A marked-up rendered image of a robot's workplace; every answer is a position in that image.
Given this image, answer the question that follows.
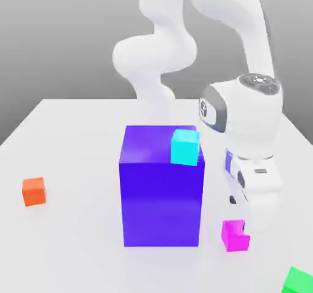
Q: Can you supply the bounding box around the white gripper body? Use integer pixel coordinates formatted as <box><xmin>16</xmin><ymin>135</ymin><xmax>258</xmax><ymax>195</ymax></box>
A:
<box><xmin>240</xmin><ymin>159</ymin><xmax>282</xmax><ymax>197</ymax></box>

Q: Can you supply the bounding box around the small magenta cube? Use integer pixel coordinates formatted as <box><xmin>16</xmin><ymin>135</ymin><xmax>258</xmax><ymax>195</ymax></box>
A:
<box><xmin>221</xmin><ymin>219</ymin><xmax>251</xmax><ymax>253</ymax></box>

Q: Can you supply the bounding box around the small green cube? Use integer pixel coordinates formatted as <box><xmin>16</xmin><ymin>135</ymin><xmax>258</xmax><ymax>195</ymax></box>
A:
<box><xmin>281</xmin><ymin>266</ymin><xmax>313</xmax><ymax>293</ymax></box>

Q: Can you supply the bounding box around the small cyan cube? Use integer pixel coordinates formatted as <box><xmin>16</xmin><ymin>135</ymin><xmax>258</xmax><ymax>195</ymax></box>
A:
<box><xmin>170</xmin><ymin>128</ymin><xmax>201</xmax><ymax>167</ymax></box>

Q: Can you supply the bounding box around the small orange cube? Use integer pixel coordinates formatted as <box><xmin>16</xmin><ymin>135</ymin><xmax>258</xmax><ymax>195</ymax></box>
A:
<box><xmin>21</xmin><ymin>176</ymin><xmax>46</xmax><ymax>208</ymax></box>

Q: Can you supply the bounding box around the large purple box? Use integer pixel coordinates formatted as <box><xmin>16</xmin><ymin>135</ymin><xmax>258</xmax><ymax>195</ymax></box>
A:
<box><xmin>118</xmin><ymin>125</ymin><xmax>205</xmax><ymax>248</ymax></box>

